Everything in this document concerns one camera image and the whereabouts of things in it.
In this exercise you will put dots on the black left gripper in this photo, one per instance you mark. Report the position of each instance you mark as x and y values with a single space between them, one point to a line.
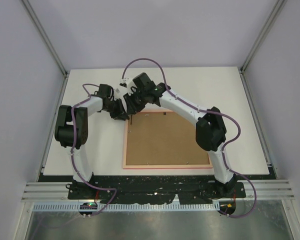
121 114

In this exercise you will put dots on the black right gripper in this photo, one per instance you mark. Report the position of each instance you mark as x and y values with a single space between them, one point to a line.
132 107

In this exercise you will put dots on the pink picture frame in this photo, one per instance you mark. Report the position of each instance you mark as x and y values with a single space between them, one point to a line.
126 142

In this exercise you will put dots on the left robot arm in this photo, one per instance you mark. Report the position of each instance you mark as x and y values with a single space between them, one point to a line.
72 130

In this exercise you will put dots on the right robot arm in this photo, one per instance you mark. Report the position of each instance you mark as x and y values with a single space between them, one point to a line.
210 129

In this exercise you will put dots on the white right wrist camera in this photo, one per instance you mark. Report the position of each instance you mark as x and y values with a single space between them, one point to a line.
126 83

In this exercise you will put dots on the brown frame backing board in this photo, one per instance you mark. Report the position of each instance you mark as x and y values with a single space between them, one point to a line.
165 137

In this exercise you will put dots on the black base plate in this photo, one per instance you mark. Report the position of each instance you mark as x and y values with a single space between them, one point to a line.
154 190

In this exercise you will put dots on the left aluminium frame post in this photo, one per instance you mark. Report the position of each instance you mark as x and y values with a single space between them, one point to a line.
43 35

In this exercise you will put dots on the aluminium frame post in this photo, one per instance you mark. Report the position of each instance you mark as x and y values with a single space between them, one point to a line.
43 35
263 33

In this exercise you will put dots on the slotted cable duct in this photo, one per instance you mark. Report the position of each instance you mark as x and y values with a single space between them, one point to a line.
87 207

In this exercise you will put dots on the right aluminium frame post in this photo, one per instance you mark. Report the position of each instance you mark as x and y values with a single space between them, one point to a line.
263 33

